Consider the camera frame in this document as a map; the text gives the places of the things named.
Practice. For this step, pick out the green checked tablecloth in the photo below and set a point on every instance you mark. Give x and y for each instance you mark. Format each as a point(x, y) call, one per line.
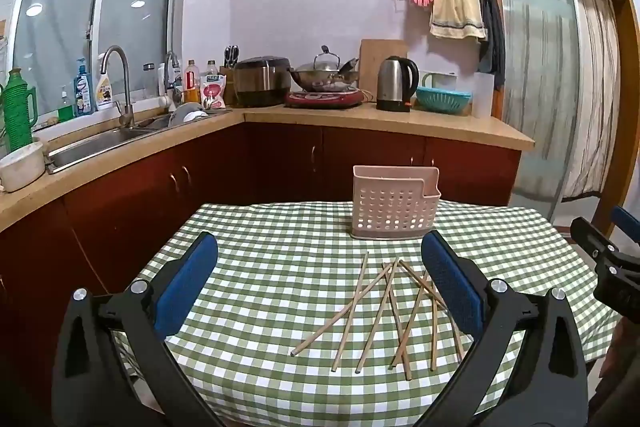
point(280, 257)

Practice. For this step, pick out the pink and white packet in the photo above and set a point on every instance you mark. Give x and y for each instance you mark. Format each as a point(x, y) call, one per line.
point(214, 93)

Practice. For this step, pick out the striped curtain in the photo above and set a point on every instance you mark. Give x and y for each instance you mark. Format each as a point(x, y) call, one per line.
point(595, 82)

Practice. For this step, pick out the beige towel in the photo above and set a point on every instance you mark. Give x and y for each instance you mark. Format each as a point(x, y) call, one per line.
point(455, 9)

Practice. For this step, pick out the bunch of wooden chopsticks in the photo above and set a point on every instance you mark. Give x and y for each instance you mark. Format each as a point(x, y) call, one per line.
point(375, 317)

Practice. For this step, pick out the red induction cooker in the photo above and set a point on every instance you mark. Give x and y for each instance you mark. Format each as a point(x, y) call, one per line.
point(325, 99)

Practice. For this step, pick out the wooden cutting board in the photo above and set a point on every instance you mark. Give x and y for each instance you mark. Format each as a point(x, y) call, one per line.
point(372, 62)

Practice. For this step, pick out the wooden framed glass door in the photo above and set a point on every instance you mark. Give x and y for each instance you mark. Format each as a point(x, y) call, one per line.
point(535, 57)

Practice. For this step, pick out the stainless steel sink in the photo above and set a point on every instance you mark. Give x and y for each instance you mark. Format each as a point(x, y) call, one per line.
point(95, 147)

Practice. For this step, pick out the dark hanging cloth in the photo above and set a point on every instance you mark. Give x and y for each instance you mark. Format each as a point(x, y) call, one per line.
point(492, 32)

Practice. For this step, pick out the green sponge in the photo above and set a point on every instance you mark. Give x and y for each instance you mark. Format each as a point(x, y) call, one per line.
point(65, 113)

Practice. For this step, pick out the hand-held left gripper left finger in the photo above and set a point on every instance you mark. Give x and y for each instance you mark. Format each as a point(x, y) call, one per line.
point(187, 279)

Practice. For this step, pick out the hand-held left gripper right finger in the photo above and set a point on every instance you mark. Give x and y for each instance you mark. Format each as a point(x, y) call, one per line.
point(452, 282)

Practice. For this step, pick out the sliding glass window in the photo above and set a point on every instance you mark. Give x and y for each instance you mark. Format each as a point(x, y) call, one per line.
point(60, 7)

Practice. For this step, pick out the kitchen counter with red cabinets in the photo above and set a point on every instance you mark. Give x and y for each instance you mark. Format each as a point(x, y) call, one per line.
point(280, 157)

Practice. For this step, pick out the steel wok with lid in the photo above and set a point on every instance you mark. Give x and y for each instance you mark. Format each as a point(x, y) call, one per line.
point(322, 69)

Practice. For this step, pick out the white translucent container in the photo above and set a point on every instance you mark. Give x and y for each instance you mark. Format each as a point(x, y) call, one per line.
point(483, 96)

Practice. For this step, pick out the dark rice cooker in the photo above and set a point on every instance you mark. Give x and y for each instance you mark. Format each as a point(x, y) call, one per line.
point(261, 82)

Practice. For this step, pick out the clear bottle with green label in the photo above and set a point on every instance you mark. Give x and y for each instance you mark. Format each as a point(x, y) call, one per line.
point(212, 68)

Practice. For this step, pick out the white plate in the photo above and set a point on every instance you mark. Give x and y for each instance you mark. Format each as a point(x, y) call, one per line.
point(189, 113)

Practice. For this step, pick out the white plastic bottle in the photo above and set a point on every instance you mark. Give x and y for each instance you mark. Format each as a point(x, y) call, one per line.
point(161, 79)

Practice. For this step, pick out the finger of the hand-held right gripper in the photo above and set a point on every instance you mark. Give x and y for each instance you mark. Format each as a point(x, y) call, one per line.
point(595, 239)
point(627, 219)

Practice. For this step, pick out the small steel faucet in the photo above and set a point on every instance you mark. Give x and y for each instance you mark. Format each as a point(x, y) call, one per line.
point(172, 72)

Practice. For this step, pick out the knife block with scissors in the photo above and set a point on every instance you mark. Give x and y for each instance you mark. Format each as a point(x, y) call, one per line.
point(230, 77)

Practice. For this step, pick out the tall curved steel faucet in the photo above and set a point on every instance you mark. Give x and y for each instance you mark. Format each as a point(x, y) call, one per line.
point(125, 77)

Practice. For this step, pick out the cooking oil bottle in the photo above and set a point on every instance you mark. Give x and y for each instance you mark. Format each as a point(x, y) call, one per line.
point(192, 82)

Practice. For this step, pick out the blue detergent bottle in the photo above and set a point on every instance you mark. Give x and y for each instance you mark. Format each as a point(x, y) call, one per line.
point(83, 92)

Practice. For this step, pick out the white spray bottle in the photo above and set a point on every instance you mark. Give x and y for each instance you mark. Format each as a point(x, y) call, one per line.
point(104, 87)

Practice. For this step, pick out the green thermos flask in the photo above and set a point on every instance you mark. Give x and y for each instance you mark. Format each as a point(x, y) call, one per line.
point(17, 117)

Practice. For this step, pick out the pink perforated utensil holder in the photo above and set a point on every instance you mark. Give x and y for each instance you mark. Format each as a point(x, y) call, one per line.
point(390, 202)

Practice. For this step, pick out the steel electric kettle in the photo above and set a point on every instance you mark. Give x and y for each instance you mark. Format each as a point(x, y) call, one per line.
point(392, 84)

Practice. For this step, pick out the teal plastic colander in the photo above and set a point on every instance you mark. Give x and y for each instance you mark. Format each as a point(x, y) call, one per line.
point(442, 99)

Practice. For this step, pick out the white bowl on counter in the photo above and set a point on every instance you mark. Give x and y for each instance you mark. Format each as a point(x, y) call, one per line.
point(20, 167)

